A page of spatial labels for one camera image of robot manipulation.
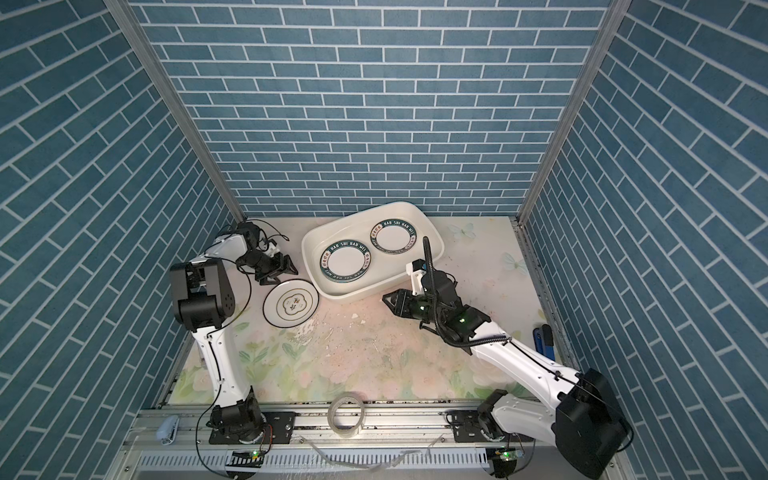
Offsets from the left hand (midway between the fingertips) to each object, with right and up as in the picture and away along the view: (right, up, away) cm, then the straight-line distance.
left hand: (288, 272), depth 101 cm
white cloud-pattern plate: (+2, -10, -5) cm, 11 cm away
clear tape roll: (+25, -36, -30) cm, 53 cm away
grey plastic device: (-18, -35, -30) cm, 49 cm away
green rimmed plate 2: (+36, +13, +12) cm, 40 cm away
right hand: (+33, -4, -24) cm, 41 cm away
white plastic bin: (+34, -1, +7) cm, 34 cm away
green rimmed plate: (+19, +4, +5) cm, 20 cm away
